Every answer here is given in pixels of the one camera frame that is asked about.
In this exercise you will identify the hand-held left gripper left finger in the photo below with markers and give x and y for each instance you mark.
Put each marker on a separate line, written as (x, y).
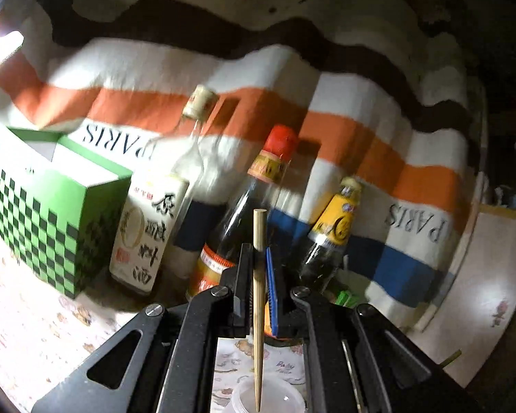
(244, 275)

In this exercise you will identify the green checkered box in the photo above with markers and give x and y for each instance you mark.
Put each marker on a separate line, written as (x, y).
(69, 206)

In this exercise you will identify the teddy bear printed blanket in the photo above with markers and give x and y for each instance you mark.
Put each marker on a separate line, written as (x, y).
(26, 331)

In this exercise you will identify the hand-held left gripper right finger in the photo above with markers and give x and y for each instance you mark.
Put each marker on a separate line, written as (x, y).
(271, 292)

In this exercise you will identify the wooden chopstick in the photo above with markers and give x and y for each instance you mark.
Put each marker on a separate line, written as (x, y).
(259, 241)

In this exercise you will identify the dark bottle with red cap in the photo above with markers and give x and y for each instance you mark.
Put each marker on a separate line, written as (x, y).
(241, 206)

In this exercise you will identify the dark bottle with yellow label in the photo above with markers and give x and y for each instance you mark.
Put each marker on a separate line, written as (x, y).
(339, 223)

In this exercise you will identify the small green packet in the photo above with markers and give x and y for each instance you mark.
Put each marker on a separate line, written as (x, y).
(348, 297)

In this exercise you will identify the clear bottle with white label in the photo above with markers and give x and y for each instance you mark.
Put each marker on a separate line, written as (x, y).
(150, 223)

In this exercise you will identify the clear plastic cup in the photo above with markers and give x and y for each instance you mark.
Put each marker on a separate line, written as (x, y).
(284, 398)

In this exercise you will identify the striped orange blue white blanket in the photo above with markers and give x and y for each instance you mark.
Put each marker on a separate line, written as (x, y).
(327, 146)

